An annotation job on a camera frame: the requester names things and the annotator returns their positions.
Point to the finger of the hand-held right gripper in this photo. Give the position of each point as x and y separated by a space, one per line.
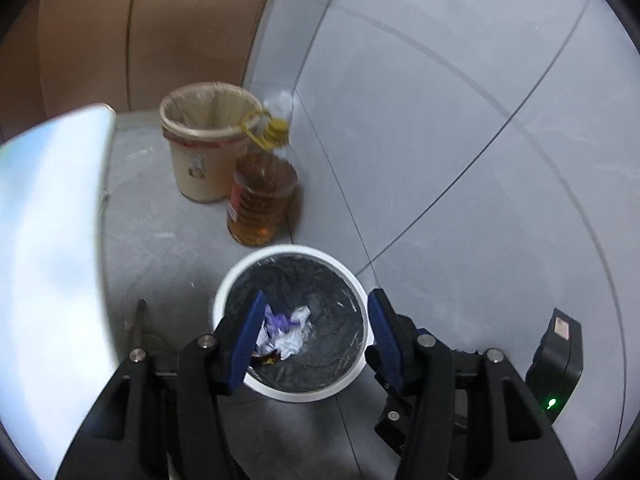
392 425

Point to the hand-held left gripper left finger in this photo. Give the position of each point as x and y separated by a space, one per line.
250 335

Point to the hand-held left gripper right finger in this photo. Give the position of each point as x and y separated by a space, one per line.
382 325

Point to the white bin with black liner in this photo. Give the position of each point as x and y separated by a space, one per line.
335 320

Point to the purple wrapper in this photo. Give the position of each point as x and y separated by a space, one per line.
277 321

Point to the crumpled white paper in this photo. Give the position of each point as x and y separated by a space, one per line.
292 342

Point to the cooking oil bottle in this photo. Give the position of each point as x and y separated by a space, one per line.
260 195

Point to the beige bin with clear liner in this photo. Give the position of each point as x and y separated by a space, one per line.
200 160

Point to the white table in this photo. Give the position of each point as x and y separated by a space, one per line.
45 260

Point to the clear plastic bag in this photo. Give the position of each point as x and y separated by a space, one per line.
280 105

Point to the brown wooden cabinet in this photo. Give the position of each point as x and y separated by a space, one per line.
100 35

